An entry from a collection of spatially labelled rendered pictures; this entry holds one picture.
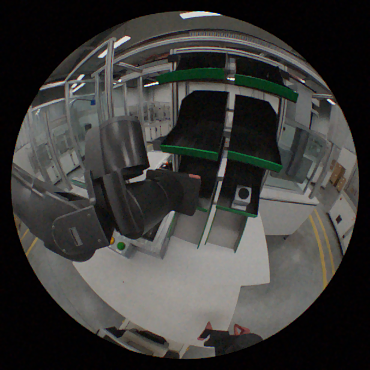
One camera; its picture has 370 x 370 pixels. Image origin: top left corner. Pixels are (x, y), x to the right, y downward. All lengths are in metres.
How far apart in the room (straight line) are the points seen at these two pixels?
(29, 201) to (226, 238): 0.54
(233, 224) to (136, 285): 0.53
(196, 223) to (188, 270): 0.25
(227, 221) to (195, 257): 0.25
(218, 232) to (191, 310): 0.38
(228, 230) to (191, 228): 0.15
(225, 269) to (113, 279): 0.56
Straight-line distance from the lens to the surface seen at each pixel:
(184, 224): 0.48
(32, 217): 0.15
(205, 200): 0.34
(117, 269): 0.68
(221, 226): 0.48
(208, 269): 0.60
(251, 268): 0.68
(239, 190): 0.31
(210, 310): 0.60
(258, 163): 0.26
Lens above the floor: 1.44
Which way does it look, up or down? 37 degrees down
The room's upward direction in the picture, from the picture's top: straight up
